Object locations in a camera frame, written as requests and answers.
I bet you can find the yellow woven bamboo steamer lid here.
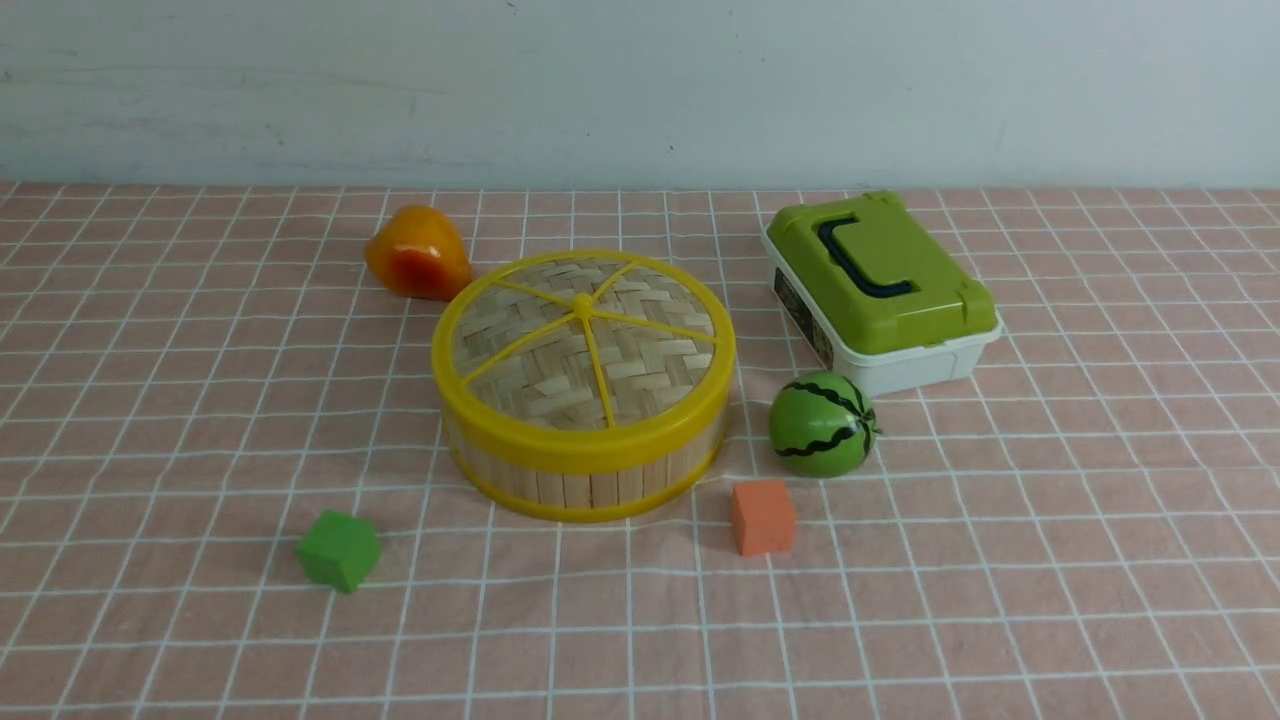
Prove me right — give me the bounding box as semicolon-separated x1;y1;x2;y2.
431;249;736;475

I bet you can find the pink checked tablecloth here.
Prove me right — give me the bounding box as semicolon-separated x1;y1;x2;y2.
1;182;1279;719

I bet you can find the green lidded white storage box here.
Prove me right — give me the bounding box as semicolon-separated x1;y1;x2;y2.
763;191;1004;397

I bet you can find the green foam cube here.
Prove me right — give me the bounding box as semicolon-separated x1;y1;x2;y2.
294;510;381;594

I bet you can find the bamboo steamer basket yellow rim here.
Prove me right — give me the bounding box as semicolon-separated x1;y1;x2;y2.
442;392;730;523

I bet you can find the orange yellow toy mango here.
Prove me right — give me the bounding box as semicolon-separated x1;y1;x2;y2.
364;204;474;302

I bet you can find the orange foam cube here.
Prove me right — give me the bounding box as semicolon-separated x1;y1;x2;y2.
730;479;797;557

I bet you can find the green toy watermelon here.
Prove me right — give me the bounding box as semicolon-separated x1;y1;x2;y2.
769;372;883;479

